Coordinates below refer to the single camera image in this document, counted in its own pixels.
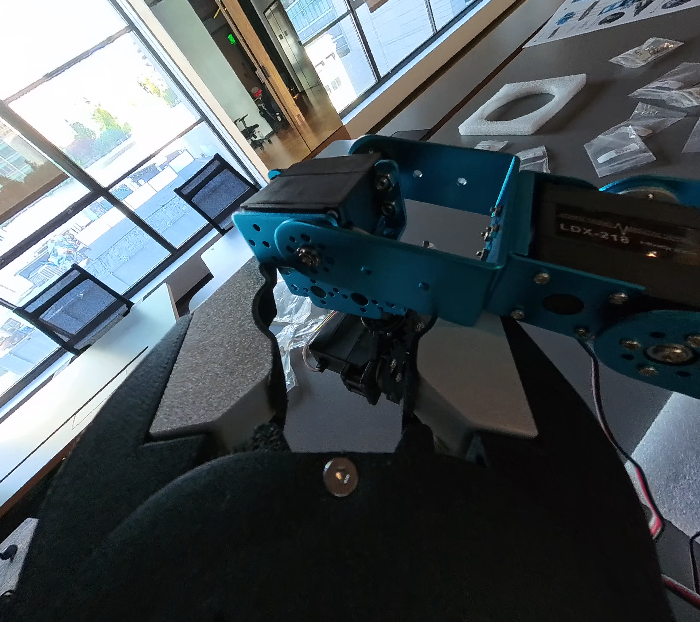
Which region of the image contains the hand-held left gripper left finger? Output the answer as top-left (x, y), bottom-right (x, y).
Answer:
top-left (148, 256), bottom-right (291, 450)

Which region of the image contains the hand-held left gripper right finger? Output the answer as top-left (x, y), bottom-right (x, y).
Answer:
top-left (401, 317), bottom-right (540, 464)

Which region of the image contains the blue toy robot arm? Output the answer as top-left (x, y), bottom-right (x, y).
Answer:
top-left (232, 134), bottom-right (700, 407)

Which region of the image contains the crumpled clear plastic wrap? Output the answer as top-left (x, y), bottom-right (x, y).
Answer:
top-left (271, 280), bottom-right (334, 377)

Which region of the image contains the white table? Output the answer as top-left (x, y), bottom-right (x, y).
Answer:
top-left (0, 228), bottom-right (274, 502)

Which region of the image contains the black mesh chair back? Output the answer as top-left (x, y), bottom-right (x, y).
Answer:
top-left (13, 264), bottom-right (135, 355)
top-left (174, 153), bottom-right (260, 236)

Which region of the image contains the small black chair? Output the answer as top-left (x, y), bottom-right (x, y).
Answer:
top-left (235, 110), bottom-right (274, 144)

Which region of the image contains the pile of clear plastic bags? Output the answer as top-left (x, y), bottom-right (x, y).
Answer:
top-left (473, 37), bottom-right (700, 180)

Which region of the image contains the large framed window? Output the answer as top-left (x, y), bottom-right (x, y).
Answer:
top-left (260, 0), bottom-right (548, 114)
top-left (0, 0), bottom-right (263, 415)

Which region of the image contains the wooden pillar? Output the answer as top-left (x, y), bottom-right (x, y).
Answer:
top-left (197, 0), bottom-right (307, 133)

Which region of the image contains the red white black servo cable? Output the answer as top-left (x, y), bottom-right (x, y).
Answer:
top-left (591, 340), bottom-right (700, 601)

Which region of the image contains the white foam frame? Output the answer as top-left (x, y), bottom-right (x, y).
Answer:
top-left (458, 74), bottom-right (587, 137)

